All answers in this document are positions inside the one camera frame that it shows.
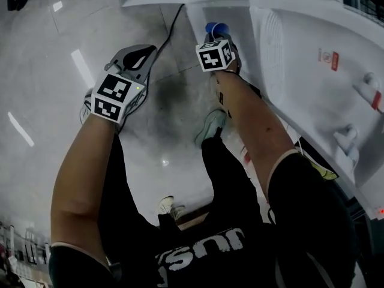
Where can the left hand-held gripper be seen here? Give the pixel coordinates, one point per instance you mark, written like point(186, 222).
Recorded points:
point(114, 97)

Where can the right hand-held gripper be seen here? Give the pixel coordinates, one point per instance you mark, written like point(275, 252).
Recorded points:
point(213, 57)

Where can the blue cup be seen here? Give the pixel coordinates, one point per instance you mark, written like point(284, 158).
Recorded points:
point(220, 28)

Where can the white water dispenser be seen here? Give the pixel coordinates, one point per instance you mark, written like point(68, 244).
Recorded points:
point(300, 94)

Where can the person's right forearm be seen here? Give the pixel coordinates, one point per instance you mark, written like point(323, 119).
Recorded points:
point(255, 124)

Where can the person's left forearm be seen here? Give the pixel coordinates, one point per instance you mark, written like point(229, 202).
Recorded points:
point(87, 166)

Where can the small black bin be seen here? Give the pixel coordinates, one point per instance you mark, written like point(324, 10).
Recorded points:
point(255, 91)

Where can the person's right shoe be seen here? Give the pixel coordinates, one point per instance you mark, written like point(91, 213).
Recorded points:
point(210, 124)

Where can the clear jug with red trim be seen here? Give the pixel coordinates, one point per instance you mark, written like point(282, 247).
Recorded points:
point(246, 157)

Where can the black trousers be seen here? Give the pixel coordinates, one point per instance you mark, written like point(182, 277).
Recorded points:
point(228, 184)

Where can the blue tipped dispenser tap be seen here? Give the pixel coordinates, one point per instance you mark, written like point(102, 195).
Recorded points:
point(346, 142)

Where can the red tipped dispenser tap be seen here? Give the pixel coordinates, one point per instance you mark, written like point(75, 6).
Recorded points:
point(370, 94)

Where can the dark printed t-shirt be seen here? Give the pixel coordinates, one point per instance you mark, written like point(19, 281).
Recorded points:
point(312, 220)

